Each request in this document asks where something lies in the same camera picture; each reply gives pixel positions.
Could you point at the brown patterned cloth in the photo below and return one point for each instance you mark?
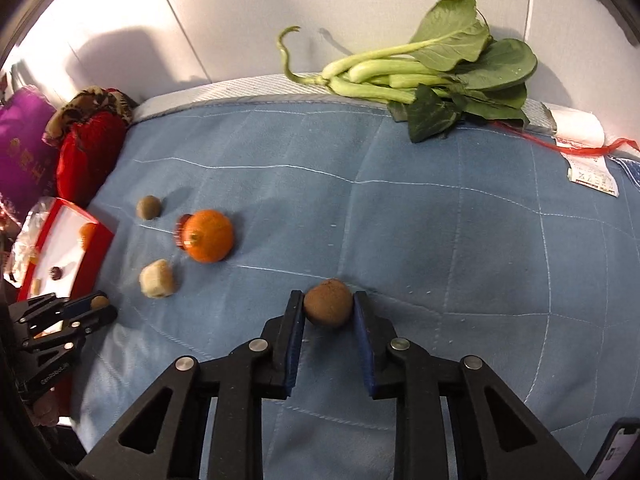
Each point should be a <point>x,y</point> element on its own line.
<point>95,102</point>

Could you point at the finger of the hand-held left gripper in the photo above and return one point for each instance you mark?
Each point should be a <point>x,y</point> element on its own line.
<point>95,318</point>
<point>77,306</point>

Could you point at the brown longan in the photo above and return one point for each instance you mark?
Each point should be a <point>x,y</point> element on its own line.
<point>327,304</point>
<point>149,207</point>
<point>100,302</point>

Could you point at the red velvet pouch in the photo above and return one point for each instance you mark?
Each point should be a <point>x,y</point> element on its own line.
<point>90,160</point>

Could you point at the blue quilted blanket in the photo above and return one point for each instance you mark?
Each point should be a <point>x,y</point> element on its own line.
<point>400,235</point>

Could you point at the clear plastic bag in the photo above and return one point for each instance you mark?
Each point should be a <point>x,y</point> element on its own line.
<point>29,232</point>

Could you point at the purple shopping bag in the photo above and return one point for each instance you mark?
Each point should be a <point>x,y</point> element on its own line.
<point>22,155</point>

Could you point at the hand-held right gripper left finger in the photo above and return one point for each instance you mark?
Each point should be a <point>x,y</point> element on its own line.
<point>296,345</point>

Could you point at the white paper receipt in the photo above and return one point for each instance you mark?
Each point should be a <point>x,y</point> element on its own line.
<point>580,130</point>

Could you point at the black smartphone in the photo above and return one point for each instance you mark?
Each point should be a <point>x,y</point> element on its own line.
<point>617,452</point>

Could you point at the person's left hand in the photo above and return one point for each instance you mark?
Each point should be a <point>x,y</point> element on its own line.
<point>47,411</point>

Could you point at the red tray with white inside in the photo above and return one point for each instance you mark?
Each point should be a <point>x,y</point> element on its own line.
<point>65,250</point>

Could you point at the red date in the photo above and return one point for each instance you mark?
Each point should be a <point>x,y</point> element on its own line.
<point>56,273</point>
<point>180,230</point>

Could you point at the orange tangerine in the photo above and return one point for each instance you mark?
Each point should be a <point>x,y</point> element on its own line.
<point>210,237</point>
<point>88,235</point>

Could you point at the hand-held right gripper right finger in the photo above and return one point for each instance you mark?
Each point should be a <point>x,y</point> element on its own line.
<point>364,350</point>

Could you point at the green bok choy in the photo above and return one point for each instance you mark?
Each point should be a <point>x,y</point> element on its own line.
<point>450,35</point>

